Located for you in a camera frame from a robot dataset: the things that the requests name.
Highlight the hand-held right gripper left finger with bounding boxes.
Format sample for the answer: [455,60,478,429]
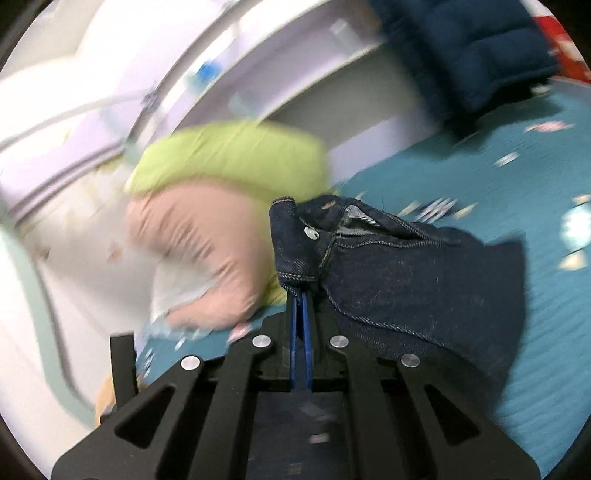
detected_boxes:
[51,286,303,480]

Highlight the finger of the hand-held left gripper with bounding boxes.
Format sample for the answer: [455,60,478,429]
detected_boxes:
[110,333,138,409]

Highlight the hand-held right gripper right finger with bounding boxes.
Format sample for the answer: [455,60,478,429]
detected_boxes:
[302,287,541,480]

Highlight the dark blue denim jeans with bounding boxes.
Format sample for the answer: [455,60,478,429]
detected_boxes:
[269,196,527,407]

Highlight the khaki folded pants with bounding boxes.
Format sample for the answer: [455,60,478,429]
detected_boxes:
[93,375,139,428]

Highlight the pink quilt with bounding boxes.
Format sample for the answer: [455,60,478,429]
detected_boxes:
[126,182,278,333]

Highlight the green quilt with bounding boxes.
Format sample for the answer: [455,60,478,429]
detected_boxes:
[124,121,332,308]

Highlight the blue quilted bed mat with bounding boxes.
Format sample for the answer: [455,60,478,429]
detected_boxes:
[134,76,591,480]

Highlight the purple shelf unit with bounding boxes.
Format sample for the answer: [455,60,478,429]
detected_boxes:
[124,0,444,185]

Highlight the navy and yellow puffer jacket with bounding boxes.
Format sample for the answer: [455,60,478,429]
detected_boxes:
[369,0,561,134]

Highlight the red cartoon bag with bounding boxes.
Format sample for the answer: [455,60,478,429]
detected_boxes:
[531,9,591,81]

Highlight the teal bed frame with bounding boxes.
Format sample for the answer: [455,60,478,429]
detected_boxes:
[0,203,98,425]

